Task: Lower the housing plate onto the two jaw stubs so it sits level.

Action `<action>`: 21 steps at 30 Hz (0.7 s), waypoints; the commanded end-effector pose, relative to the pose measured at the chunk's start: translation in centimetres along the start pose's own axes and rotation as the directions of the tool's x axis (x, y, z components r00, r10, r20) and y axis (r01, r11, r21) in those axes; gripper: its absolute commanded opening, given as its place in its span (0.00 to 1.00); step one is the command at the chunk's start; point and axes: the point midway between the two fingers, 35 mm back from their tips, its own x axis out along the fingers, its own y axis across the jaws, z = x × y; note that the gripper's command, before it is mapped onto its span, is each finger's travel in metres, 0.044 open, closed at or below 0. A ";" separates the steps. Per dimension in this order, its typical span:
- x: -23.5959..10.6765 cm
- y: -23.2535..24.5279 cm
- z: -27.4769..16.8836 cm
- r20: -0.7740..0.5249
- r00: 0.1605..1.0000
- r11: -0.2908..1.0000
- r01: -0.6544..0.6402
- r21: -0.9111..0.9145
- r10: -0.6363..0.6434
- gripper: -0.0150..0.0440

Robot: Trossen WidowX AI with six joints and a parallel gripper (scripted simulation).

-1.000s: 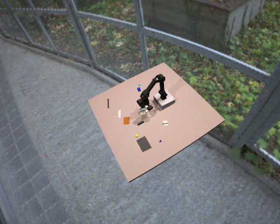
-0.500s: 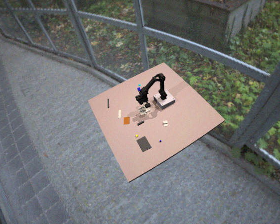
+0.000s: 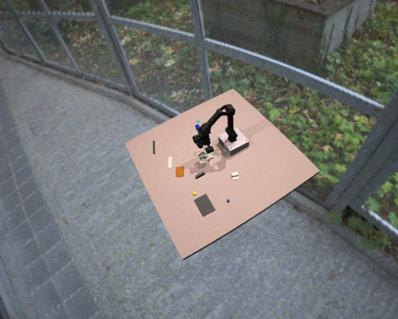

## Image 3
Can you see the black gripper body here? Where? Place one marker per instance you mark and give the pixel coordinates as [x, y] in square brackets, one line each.
[209, 148]

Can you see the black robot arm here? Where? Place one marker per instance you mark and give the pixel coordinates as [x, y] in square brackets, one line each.
[204, 130]

